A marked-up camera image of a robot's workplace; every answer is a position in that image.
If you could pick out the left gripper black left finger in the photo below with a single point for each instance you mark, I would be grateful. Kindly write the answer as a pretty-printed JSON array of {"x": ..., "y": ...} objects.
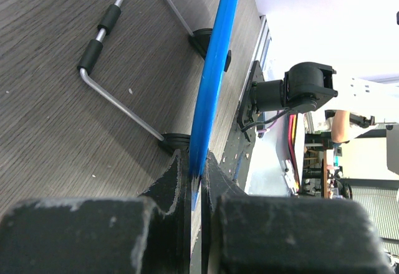
[{"x": 149, "y": 233}]

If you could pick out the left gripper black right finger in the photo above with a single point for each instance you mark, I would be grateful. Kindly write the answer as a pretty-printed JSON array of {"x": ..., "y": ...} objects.
[{"x": 263, "y": 234}]

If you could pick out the blue framed whiteboard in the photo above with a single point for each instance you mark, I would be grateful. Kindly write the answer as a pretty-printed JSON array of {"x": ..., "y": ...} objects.
[{"x": 208, "y": 93}]

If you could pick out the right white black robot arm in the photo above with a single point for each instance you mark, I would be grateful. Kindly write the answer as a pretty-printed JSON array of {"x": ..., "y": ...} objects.
[{"x": 309, "y": 86}]

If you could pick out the person in background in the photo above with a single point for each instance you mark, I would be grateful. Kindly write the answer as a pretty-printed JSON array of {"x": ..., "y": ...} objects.
[{"x": 341, "y": 128}]

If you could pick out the aluminium frame rail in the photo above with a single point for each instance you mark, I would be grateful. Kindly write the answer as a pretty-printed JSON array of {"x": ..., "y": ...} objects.
[{"x": 263, "y": 43}]

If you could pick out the metal wire whiteboard stand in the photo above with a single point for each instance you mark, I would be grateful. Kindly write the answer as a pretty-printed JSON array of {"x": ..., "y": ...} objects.
[{"x": 150, "y": 75}]

